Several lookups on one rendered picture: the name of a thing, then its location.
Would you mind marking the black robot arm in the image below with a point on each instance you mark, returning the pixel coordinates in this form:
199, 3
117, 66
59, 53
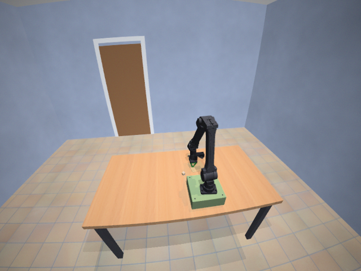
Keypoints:
207, 125

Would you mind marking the beige flat mat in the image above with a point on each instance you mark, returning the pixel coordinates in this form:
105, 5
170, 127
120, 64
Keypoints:
197, 167

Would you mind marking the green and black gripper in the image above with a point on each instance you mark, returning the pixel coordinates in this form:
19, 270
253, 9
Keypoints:
191, 160

